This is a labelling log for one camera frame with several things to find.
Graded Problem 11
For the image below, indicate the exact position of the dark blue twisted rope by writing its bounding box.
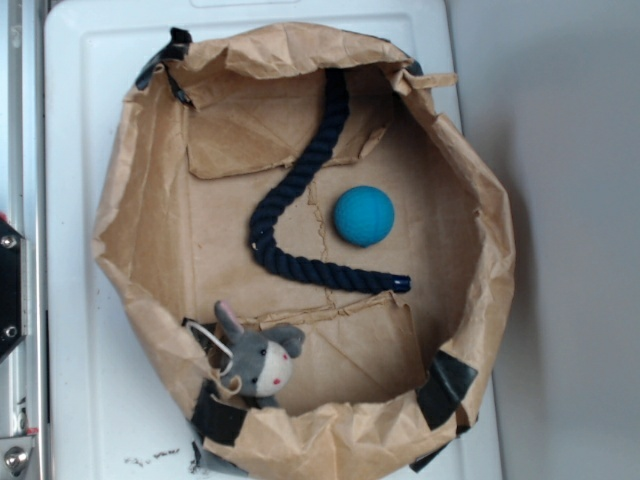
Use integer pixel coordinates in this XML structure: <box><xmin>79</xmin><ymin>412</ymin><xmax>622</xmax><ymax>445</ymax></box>
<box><xmin>247</xmin><ymin>67</ymin><xmax>412</xmax><ymax>295</ymax></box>

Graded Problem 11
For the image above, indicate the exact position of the teal blue ball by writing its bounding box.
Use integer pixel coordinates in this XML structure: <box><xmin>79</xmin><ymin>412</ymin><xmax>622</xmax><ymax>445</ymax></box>
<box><xmin>333</xmin><ymin>186</ymin><xmax>395</xmax><ymax>248</ymax></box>

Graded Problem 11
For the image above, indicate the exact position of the grey plush donkey toy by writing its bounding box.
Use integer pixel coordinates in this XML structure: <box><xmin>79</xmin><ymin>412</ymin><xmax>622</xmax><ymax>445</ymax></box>
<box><xmin>214</xmin><ymin>301</ymin><xmax>305</xmax><ymax>408</ymax></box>

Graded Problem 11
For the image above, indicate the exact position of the white plastic tray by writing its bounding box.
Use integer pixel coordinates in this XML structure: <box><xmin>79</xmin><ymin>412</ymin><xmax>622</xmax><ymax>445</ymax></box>
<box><xmin>42</xmin><ymin>0</ymin><xmax>505</xmax><ymax>480</ymax></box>

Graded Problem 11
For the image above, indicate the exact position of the black metal bracket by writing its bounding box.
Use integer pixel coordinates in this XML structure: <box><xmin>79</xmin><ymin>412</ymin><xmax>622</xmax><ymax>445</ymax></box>
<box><xmin>0</xmin><ymin>213</ymin><xmax>25</xmax><ymax>362</ymax></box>

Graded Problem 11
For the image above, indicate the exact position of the aluminium frame rail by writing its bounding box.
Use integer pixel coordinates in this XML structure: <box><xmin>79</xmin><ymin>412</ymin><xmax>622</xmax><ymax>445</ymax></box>
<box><xmin>1</xmin><ymin>1</ymin><xmax>51</xmax><ymax>479</ymax></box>

